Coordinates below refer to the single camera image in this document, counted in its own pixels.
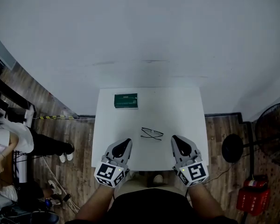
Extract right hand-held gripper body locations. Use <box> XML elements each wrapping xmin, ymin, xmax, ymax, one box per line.
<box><xmin>172</xmin><ymin>153</ymin><xmax>210</xmax><ymax>188</ymax></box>

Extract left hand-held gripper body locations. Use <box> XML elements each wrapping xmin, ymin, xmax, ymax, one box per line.
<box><xmin>94</xmin><ymin>155</ymin><xmax>129</xmax><ymax>188</ymax></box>

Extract black eyeglasses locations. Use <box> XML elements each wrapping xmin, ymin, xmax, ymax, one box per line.
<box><xmin>140</xmin><ymin>127</ymin><xmax>164</xmax><ymax>141</ymax></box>

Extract person's left forearm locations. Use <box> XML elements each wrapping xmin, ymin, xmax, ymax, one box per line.
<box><xmin>74</xmin><ymin>184</ymin><xmax>115</xmax><ymax>222</ymax></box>

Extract person's right forearm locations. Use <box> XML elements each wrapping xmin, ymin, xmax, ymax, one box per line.
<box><xmin>188</xmin><ymin>183</ymin><xmax>225</xmax><ymax>219</ymax></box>

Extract person's khaki trousers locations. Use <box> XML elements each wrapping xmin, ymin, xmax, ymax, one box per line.
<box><xmin>118</xmin><ymin>171</ymin><xmax>188</xmax><ymax>194</ymax></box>

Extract black standing fan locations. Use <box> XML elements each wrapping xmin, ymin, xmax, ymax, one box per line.
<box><xmin>221</xmin><ymin>101</ymin><xmax>280</xmax><ymax>168</ymax></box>

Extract white table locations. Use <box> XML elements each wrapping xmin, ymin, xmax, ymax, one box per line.
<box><xmin>77</xmin><ymin>112</ymin><xmax>244</xmax><ymax>124</ymax></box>

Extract dark green box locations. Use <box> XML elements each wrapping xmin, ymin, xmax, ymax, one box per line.
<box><xmin>114</xmin><ymin>93</ymin><xmax>139</xmax><ymax>110</ymax></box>

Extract person's black shirt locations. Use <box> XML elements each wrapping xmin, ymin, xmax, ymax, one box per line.
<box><xmin>65</xmin><ymin>188</ymin><xmax>237</xmax><ymax>224</ymax></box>

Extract red fire extinguisher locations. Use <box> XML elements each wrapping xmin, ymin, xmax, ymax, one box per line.
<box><xmin>244</xmin><ymin>175</ymin><xmax>269</xmax><ymax>189</ymax></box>

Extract red fire extinguisher box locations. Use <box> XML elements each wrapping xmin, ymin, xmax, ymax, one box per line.
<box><xmin>236</xmin><ymin>187</ymin><xmax>271</xmax><ymax>217</ymax></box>

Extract yellow black striped tape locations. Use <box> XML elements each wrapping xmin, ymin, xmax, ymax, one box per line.
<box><xmin>35</xmin><ymin>115</ymin><xmax>75</xmax><ymax>120</ymax></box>

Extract dark blue chair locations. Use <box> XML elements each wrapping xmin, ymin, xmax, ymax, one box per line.
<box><xmin>4</xmin><ymin>204</ymin><xmax>60</xmax><ymax>224</ymax></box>

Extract brown wooden board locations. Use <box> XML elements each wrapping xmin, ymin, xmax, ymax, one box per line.
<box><xmin>0</xmin><ymin>149</ymin><xmax>15</xmax><ymax>184</ymax></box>

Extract white floor cable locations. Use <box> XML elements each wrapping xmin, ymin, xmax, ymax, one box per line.
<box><xmin>43</xmin><ymin>157</ymin><xmax>81</xmax><ymax>210</ymax></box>

